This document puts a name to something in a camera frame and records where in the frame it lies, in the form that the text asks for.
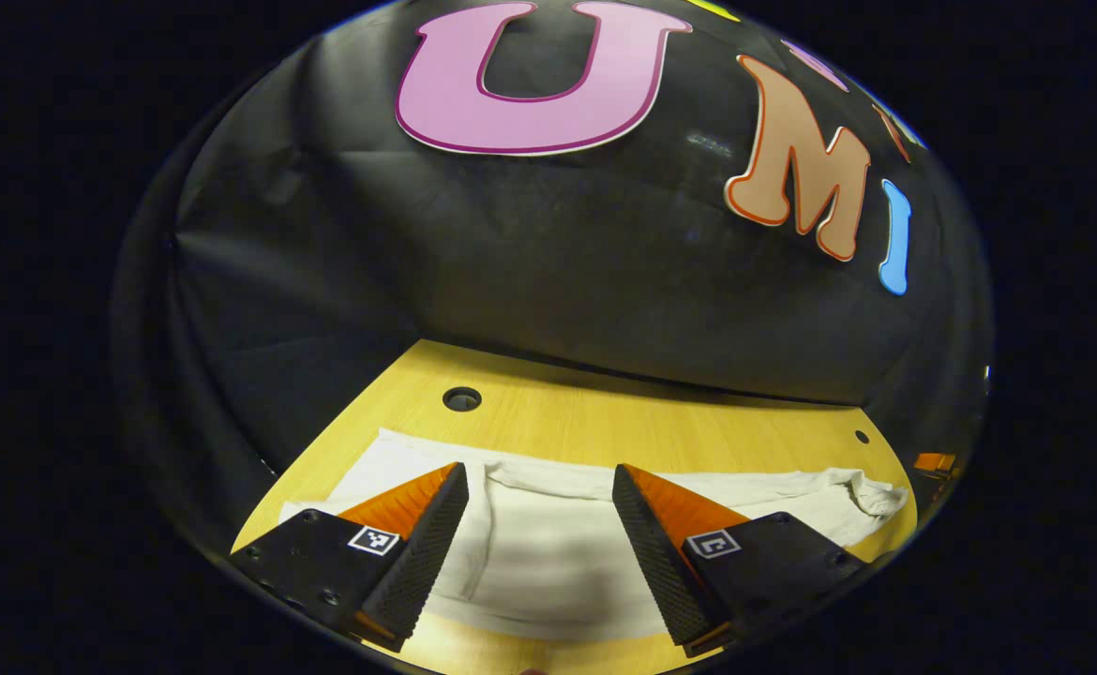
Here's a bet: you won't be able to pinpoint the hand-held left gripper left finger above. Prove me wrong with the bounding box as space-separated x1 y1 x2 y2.
228 461 471 653

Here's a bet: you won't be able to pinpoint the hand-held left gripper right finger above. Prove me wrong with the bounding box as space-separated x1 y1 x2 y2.
610 462 870 657

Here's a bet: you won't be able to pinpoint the white jeans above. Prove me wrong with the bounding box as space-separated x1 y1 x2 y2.
279 428 911 644

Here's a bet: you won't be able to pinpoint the black backdrop cloth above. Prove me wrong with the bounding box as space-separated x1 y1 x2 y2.
113 0 995 563

